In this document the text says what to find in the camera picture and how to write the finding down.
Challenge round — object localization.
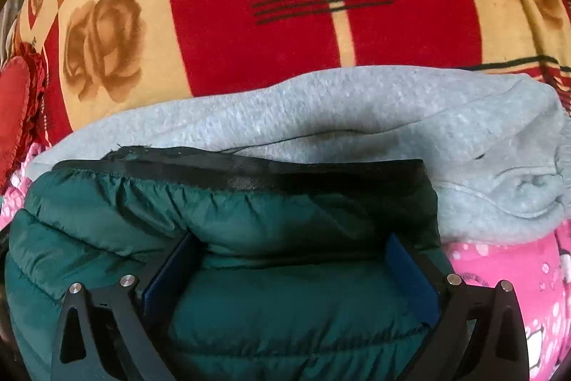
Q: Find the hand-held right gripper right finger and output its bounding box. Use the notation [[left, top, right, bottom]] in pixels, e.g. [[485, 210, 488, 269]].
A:
[[385, 233, 531, 381]]

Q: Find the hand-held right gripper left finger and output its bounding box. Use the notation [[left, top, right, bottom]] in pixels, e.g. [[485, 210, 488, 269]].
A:
[[51, 231, 202, 381]]

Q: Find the green puffer jacket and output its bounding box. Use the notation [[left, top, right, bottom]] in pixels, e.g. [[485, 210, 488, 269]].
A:
[[4, 146, 456, 381]]

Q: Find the pink penguin blanket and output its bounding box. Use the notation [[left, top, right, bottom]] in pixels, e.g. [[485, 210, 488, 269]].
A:
[[0, 140, 571, 381]]

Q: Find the grey sweatshirt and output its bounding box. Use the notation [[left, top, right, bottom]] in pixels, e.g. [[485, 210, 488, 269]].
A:
[[24, 66, 571, 247]]

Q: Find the red heart pillow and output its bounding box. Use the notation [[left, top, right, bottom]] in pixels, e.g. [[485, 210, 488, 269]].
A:
[[0, 41, 51, 192]]

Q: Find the red orange floral blanket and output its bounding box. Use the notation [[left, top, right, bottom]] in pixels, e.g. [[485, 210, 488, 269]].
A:
[[9, 0, 571, 141]]

